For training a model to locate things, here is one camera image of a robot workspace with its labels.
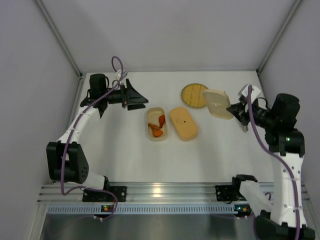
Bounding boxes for beige lunch box lid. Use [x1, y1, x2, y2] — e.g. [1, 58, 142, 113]
[202, 89, 233, 120]

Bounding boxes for red fried chicken drumstick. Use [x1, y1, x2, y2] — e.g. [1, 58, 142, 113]
[158, 114, 166, 129]

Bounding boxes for orange fried chicken piece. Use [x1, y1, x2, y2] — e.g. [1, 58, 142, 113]
[148, 123, 163, 138]

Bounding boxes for orange lunch box lid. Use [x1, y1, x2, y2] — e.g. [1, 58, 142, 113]
[169, 106, 197, 131]

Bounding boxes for metal serving tongs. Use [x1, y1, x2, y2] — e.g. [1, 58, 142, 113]
[242, 125, 249, 133]

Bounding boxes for orange lunch box container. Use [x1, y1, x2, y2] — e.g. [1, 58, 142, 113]
[175, 125, 198, 142]

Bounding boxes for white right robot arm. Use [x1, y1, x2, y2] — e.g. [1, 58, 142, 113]
[227, 93, 316, 240]

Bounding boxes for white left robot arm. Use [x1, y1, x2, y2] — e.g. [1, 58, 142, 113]
[46, 73, 149, 196]

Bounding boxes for beige lunch box container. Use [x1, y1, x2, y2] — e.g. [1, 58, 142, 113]
[146, 107, 168, 142]

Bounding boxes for round woven bamboo tray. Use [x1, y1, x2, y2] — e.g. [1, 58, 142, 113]
[180, 83, 208, 109]

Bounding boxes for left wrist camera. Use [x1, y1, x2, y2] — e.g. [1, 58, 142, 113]
[115, 70, 128, 80]

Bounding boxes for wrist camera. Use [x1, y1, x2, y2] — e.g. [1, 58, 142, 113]
[237, 84, 261, 103]
[115, 70, 128, 80]

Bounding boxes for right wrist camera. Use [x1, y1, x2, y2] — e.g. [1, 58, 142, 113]
[237, 84, 261, 103]

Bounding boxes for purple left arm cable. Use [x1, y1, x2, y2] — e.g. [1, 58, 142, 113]
[60, 56, 126, 221]

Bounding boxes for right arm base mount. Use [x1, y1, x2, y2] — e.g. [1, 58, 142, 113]
[214, 174, 258, 204]

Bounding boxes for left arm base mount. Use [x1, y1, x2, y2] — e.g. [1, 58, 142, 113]
[82, 177, 127, 203]

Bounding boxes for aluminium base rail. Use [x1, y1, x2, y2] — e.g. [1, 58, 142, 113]
[37, 182, 223, 204]

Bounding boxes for slotted cable duct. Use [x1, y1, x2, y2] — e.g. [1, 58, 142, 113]
[47, 203, 242, 215]

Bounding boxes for right aluminium frame post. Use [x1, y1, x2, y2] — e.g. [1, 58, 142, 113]
[256, 0, 304, 76]

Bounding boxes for aluminium frame post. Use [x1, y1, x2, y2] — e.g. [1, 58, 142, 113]
[256, 0, 304, 76]
[32, 0, 83, 79]

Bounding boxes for left aluminium frame post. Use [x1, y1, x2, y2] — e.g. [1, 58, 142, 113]
[32, 0, 83, 79]

